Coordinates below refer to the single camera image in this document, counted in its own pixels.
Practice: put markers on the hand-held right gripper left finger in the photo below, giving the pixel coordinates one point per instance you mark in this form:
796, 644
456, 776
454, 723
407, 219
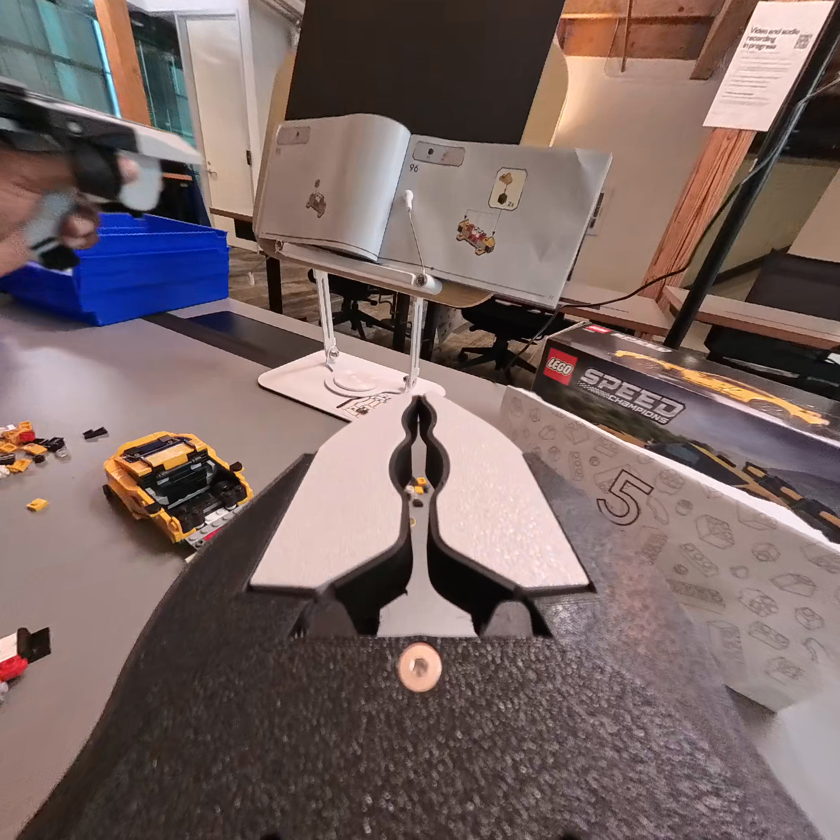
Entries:
334, 518

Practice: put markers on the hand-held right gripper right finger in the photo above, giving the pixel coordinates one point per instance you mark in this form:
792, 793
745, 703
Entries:
505, 518

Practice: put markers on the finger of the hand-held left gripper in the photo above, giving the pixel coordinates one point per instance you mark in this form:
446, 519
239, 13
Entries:
170, 149

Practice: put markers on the pile of small lego pieces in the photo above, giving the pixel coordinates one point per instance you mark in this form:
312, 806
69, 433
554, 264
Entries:
26, 446

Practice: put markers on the red grey lego subassembly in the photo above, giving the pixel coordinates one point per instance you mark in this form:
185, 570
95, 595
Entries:
13, 659

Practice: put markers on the lego sticker sheet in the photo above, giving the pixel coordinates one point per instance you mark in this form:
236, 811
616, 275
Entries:
364, 407

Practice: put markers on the yellow lego car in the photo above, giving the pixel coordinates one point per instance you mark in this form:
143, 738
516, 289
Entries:
170, 479

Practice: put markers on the lego set box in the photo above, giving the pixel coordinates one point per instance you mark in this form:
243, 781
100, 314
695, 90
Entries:
722, 413

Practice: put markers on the lego instruction booklet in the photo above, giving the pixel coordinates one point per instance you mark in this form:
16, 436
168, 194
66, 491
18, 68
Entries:
499, 216

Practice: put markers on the person's left hand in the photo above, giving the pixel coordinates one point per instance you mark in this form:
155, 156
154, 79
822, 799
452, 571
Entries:
26, 190

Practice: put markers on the blue storage bin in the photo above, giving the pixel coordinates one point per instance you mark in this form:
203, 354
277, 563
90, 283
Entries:
144, 275

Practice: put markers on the white book stand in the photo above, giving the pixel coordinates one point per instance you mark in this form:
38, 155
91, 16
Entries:
295, 377

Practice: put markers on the black office chair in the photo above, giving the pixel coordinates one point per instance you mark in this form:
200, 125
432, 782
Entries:
512, 328
361, 302

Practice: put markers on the white numbered paper bag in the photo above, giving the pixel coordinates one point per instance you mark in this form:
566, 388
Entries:
722, 577

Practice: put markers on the large black panel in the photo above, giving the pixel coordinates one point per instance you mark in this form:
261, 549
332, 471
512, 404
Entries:
426, 65

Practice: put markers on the brown wooden desk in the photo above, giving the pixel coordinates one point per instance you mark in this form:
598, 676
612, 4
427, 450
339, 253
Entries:
754, 318

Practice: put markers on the black metal pole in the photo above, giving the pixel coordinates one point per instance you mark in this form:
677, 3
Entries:
741, 210

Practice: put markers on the white paper notice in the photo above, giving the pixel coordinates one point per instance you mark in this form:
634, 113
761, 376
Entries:
764, 65

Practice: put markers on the wooden support post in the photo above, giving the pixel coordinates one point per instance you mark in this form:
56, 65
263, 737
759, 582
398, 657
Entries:
702, 210

